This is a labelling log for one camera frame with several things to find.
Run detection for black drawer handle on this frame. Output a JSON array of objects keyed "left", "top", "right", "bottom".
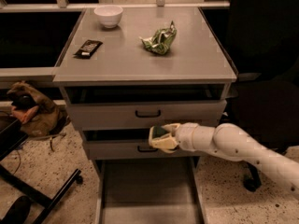
[
  {"left": 135, "top": 109, "right": 162, "bottom": 119},
  {"left": 137, "top": 146, "right": 158, "bottom": 153}
]

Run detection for brown backpack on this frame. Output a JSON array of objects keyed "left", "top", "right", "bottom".
[{"left": 7, "top": 81, "right": 68, "bottom": 137}]

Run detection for green yellow sponge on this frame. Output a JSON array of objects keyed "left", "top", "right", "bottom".
[{"left": 150, "top": 126, "right": 168, "bottom": 139}]

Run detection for black middle drawer handle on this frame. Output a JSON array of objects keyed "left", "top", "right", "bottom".
[{"left": 137, "top": 146, "right": 158, "bottom": 153}]

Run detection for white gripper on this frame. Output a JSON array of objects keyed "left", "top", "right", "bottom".
[{"left": 149, "top": 122, "right": 199, "bottom": 153}]

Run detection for grey drawer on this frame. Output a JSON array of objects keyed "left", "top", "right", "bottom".
[
  {"left": 65, "top": 84, "right": 226, "bottom": 130},
  {"left": 80, "top": 128, "right": 205, "bottom": 160},
  {"left": 96, "top": 158, "right": 206, "bottom": 224}
]

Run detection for grey drawer cabinet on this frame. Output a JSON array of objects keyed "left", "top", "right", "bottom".
[{"left": 52, "top": 6, "right": 239, "bottom": 177}]

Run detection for green crumpled chip bag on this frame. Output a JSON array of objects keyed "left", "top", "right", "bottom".
[{"left": 140, "top": 21, "right": 177, "bottom": 55}]

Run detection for black snack bar wrapper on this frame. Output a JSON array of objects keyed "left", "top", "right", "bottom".
[{"left": 74, "top": 40, "right": 102, "bottom": 59}]

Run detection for middle grey drawer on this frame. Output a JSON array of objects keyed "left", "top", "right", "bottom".
[{"left": 80, "top": 128, "right": 205, "bottom": 160}]

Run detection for black office chair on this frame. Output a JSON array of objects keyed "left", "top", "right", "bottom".
[{"left": 218, "top": 0, "right": 299, "bottom": 192}]

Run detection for top grey drawer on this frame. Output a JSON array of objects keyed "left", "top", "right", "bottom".
[{"left": 65, "top": 84, "right": 226, "bottom": 130}]

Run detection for black stand base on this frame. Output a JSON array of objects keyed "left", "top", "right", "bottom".
[{"left": 0, "top": 115, "right": 84, "bottom": 224}]

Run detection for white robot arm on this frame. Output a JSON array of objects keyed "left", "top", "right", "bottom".
[{"left": 149, "top": 122, "right": 299, "bottom": 199}]

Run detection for black top drawer handle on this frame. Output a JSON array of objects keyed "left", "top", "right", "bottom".
[{"left": 135, "top": 109, "right": 162, "bottom": 119}]

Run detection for white ceramic bowl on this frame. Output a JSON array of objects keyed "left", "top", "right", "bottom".
[{"left": 93, "top": 5, "right": 123, "bottom": 28}]

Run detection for black shoe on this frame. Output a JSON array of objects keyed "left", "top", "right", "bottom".
[{"left": 0, "top": 196, "right": 31, "bottom": 224}]

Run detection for bottom grey drawer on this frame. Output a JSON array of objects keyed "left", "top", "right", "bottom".
[{"left": 96, "top": 158, "right": 206, "bottom": 224}]

